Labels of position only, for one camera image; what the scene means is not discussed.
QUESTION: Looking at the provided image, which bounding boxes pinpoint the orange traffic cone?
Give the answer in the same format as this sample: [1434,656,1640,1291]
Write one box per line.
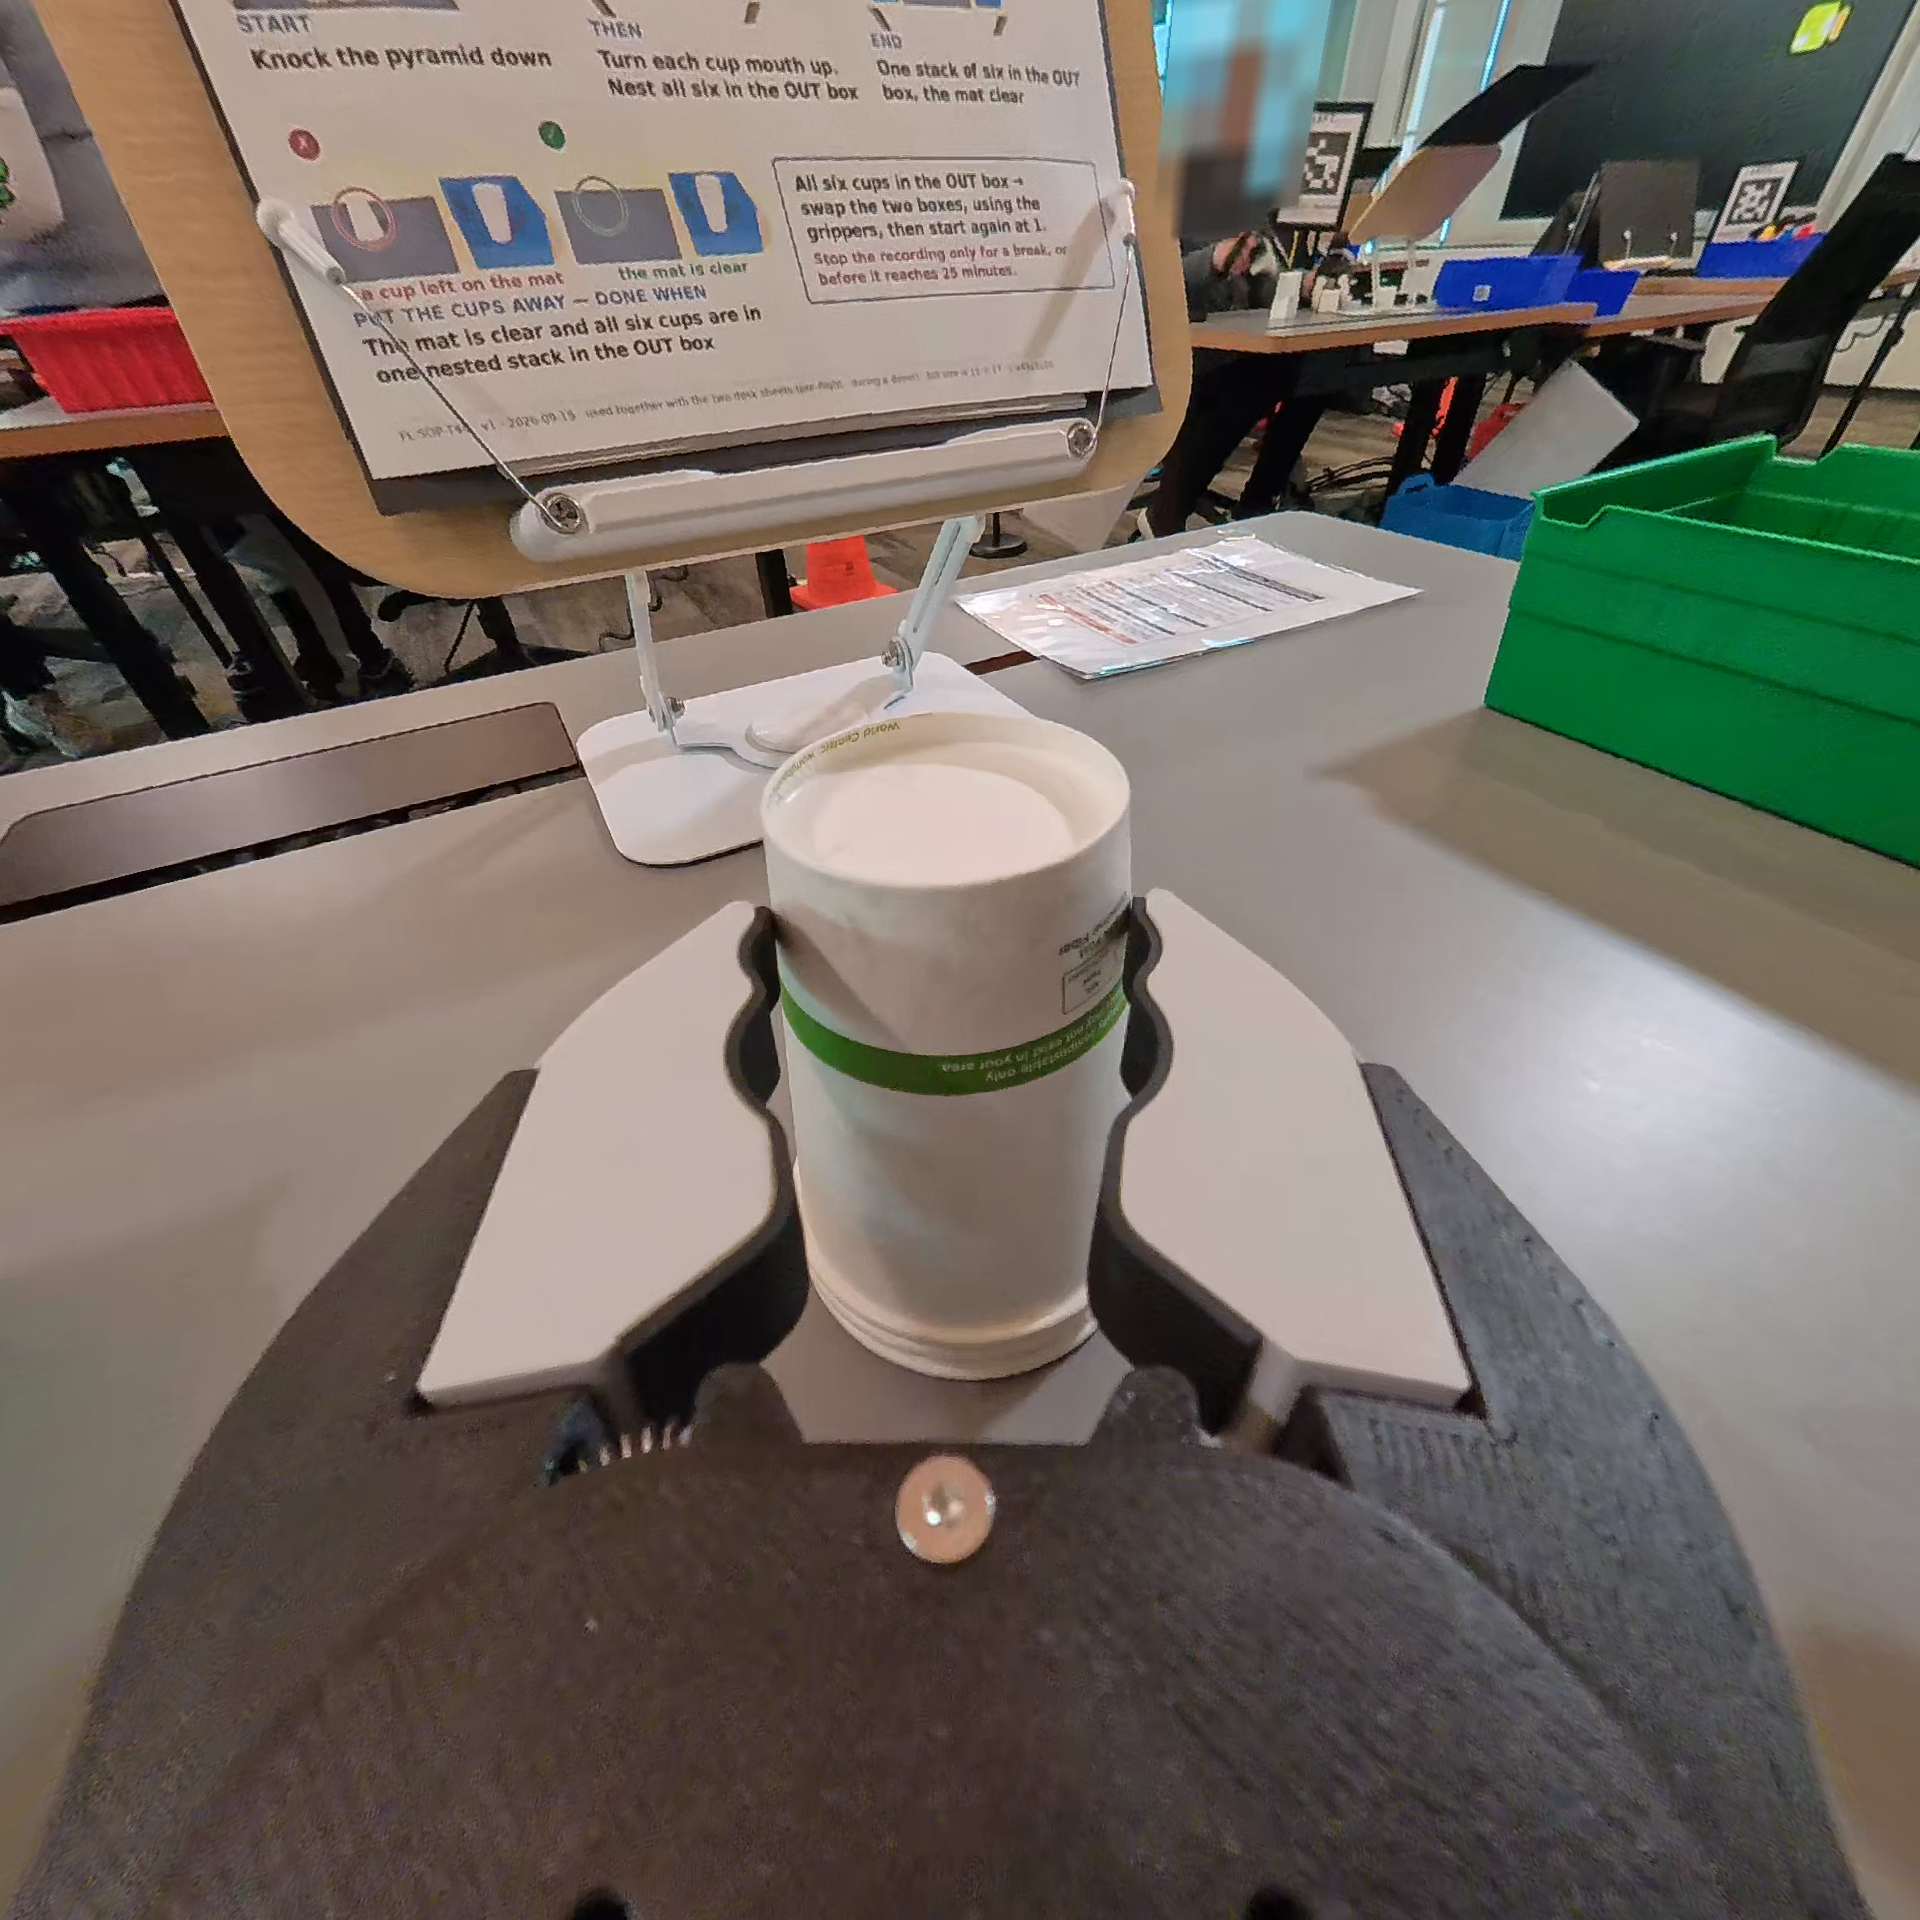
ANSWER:
[791,537,900,614]

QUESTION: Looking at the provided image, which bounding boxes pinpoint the black office chair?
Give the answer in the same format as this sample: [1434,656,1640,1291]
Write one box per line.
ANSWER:
[1636,149,1920,452]

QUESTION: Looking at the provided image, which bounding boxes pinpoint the tan document stand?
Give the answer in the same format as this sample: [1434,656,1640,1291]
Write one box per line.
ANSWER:
[1346,63,1596,288]

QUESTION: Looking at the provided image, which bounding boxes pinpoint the wooden background table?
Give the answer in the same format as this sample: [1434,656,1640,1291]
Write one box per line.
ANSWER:
[0,397,527,737]

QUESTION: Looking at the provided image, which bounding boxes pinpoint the printed instruction sheet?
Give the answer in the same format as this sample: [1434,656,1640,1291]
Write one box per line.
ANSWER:
[172,0,1157,484]

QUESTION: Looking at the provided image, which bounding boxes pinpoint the grey desk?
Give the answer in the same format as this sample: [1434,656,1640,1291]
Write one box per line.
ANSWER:
[0,510,1920,1920]

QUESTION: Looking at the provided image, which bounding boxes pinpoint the green plastic bin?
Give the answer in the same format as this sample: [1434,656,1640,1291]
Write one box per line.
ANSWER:
[1485,435,1920,869]

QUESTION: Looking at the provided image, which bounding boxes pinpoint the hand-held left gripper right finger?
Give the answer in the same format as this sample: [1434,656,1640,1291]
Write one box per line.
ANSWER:
[1090,889,1476,1453]

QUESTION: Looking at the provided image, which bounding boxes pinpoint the laminated paper sheet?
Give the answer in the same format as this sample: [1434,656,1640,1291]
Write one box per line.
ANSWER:
[955,532,1423,679]

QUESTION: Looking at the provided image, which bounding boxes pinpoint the wooden work table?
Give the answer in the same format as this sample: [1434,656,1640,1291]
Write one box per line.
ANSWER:
[1192,300,1600,526]

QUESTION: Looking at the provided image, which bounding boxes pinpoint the black white marker sign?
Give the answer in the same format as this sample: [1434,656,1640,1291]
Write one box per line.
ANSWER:
[1714,156,1802,242]
[1303,102,1376,227]

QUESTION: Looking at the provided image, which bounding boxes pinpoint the black computer monitor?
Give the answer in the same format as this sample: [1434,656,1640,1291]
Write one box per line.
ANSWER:
[1500,0,1898,218]

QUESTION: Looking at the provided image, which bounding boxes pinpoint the red plastic bin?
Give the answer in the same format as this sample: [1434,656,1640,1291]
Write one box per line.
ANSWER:
[0,308,212,413]

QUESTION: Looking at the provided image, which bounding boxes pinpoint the grey leaning board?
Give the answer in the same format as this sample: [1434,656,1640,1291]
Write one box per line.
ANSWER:
[1456,360,1640,504]

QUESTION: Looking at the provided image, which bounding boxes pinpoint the black desk panel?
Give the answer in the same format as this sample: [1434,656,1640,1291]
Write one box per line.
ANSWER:
[0,701,585,909]

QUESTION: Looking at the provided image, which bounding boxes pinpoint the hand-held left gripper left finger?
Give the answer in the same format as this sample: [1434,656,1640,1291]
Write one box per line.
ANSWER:
[414,900,815,1433]

